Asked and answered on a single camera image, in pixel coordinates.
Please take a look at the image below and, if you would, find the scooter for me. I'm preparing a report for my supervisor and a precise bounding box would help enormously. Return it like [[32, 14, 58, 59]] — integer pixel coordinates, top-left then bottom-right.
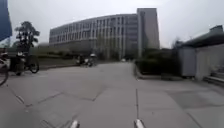
[[76, 53, 98, 68]]

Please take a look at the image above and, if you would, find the grey paved plaza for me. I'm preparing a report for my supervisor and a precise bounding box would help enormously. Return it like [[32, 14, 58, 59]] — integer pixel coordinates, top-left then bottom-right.
[[0, 61, 224, 128]]

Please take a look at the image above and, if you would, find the curved grey building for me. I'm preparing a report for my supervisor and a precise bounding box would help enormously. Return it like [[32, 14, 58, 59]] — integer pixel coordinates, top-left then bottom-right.
[[48, 7, 161, 61]]

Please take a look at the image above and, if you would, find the dark hedge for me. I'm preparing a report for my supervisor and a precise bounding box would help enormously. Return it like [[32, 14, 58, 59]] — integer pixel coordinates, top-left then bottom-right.
[[134, 48, 181, 76]]

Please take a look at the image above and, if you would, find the robot's own part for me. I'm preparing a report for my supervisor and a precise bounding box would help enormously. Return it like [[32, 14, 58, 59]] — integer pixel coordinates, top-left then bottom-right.
[[133, 118, 145, 128], [69, 120, 81, 128]]

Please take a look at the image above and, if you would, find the parked bicycle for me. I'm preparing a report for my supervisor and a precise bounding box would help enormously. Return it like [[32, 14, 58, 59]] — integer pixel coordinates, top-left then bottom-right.
[[7, 50, 41, 77]]

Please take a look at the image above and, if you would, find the dark tree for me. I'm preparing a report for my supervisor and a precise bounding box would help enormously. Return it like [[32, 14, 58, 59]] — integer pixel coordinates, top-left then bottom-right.
[[13, 20, 41, 54]]

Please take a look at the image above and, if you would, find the grey shelter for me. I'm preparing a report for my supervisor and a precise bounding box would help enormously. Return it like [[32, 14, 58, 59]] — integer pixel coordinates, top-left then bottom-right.
[[177, 24, 224, 84]]

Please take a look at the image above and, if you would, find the bicycle wheel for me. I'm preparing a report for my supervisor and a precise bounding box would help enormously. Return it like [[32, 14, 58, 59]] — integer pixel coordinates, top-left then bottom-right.
[[0, 51, 10, 87]]

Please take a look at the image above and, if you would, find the blue sign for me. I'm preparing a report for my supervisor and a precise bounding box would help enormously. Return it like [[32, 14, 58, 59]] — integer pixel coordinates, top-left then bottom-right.
[[0, 0, 13, 42]]

